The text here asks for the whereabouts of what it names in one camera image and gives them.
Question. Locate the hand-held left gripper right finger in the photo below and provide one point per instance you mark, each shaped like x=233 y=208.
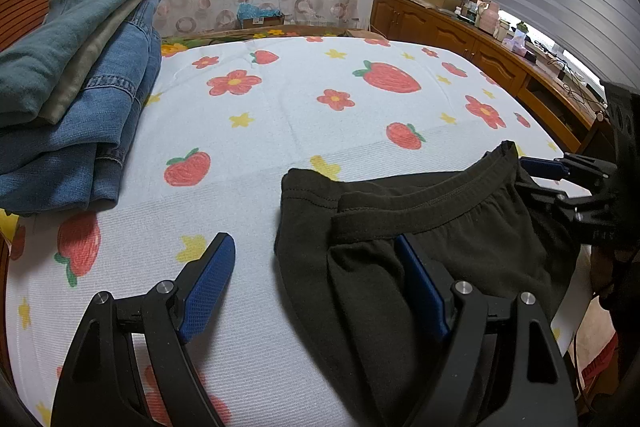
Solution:
x=422 y=287

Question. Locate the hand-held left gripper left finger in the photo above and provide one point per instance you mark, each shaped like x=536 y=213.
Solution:
x=210 y=287

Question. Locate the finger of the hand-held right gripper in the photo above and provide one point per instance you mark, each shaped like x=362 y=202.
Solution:
x=560 y=202
x=545 y=168

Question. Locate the black pants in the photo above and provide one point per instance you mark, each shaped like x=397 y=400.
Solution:
x=390 y=267

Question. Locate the folded beige pants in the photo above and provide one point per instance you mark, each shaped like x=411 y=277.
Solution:
x=80 y=77

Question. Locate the folded teal pants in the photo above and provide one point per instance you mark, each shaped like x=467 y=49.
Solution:
x=50 y=52

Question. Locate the strawberry flower printed blanket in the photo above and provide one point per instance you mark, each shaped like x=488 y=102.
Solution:
x=250 y=132

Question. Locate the pink jug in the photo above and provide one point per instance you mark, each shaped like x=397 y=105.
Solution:
x=491 y=17

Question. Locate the wooden cabinet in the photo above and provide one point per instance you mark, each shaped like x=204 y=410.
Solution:
x=450 y=32

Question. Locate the folded blue denim jeans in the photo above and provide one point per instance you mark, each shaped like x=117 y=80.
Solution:
x=75 y=147

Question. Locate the cardboard box with blue cloth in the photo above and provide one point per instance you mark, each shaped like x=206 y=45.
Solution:
x=257 y=14

